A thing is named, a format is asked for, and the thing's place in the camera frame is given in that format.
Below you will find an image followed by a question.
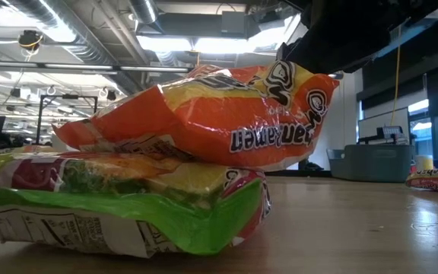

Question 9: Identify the ceiling light panel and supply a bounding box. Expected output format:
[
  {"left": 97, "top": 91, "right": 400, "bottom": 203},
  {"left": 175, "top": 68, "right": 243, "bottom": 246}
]
[{"left": 135, "top": 33, "right": 265, "bottom": 55}]

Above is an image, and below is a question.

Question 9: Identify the grey ceiling box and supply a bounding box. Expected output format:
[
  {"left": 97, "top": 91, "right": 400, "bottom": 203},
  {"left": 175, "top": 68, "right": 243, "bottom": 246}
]
[{"left": 221, "top": 11, "right": 249, "bottom": 39}]

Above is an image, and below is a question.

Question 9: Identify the blue-grey plastic bin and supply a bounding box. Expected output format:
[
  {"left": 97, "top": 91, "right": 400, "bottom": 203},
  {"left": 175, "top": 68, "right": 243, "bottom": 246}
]
[{"left": 325, "top": 143, "right": 416, "bottom": 183}]

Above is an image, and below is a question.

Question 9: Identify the white board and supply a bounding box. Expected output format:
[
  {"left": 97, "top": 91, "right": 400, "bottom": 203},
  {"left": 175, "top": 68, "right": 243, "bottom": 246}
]
[{"left": 357, "top": 107, "right": 411, "bottom": 146}]

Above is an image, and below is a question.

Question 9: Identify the small silver ceiling duct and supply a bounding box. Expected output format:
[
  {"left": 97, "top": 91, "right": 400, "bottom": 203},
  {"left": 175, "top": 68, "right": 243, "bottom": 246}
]
[{"left": 129, "top": 0, "right": 159, "bottom": 24}]

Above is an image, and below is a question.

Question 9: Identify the black metal rig frame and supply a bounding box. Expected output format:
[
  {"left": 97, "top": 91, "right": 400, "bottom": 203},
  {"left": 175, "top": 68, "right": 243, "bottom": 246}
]
[{"left": 35, "top": 94, "right": 99, "bottom": 146}]

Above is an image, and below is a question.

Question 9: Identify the orange Maruchan ramen pack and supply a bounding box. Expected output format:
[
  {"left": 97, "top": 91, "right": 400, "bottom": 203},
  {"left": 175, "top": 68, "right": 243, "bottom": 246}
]
[{"left": 51, "top": 59, "right": 341, "bottom": 173}]

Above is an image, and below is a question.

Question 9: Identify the grey desk device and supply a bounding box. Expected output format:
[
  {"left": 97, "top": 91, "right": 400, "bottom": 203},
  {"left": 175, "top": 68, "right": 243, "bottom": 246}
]
[{"left": 357, "top": 125, "right": 409, "bottom": 146}]

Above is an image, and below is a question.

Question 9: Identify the black yellow ceiling cord reel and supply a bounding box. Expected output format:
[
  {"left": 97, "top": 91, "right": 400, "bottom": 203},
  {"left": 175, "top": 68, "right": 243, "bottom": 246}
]
[{"left": 17, "top": 29, "right": 44, "bottom": 51}]

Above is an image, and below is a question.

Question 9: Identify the yellow hanging cable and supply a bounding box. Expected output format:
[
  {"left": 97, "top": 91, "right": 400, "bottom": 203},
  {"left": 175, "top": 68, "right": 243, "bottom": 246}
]
[{"left": 390, "top": 22, "right": 403, "bottom": 126}]

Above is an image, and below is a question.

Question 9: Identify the yellow container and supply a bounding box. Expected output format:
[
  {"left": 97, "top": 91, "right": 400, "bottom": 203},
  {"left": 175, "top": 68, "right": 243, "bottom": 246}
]
[{"left": 415, "top": 154, "right": 436, "bottom": 172}]

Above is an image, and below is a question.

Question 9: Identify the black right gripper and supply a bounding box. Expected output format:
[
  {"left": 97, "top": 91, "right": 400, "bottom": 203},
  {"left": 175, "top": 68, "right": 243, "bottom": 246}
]
[{"left": 278, "top": 0, "right": 395, "bottom": 75}]

